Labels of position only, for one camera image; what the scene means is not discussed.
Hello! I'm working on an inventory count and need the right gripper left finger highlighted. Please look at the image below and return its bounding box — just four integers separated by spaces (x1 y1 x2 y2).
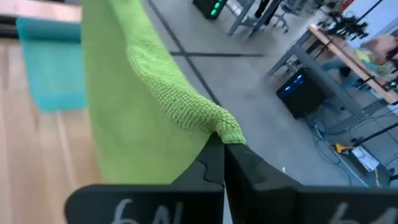
64 132 225 224

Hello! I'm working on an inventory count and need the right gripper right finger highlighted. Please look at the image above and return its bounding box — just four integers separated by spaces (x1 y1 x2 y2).
223 142 398 224

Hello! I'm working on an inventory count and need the green microfiber towel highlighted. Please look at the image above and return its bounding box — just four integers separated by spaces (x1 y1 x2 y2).
80 0 248 185

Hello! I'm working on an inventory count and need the teal plastic basket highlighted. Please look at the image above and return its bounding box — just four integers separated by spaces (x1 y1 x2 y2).
16 17 87 113

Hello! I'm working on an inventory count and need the yellow power plug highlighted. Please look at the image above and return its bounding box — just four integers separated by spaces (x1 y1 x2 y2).
334 142 355 155

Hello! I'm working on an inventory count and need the white floor box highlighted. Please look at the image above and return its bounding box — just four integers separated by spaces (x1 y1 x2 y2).
351 146 380 172

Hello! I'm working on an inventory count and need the black computer tower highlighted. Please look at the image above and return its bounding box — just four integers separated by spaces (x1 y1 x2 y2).
275 67 327 119

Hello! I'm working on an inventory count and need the wooden background table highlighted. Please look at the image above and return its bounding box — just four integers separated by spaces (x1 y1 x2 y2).
267 24 398 122

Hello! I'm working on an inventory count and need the person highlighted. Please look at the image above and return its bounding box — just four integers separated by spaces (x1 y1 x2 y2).
322 34 398 91

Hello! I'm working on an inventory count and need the black device with green lights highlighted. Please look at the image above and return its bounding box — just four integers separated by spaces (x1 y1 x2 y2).
192 0 228 19

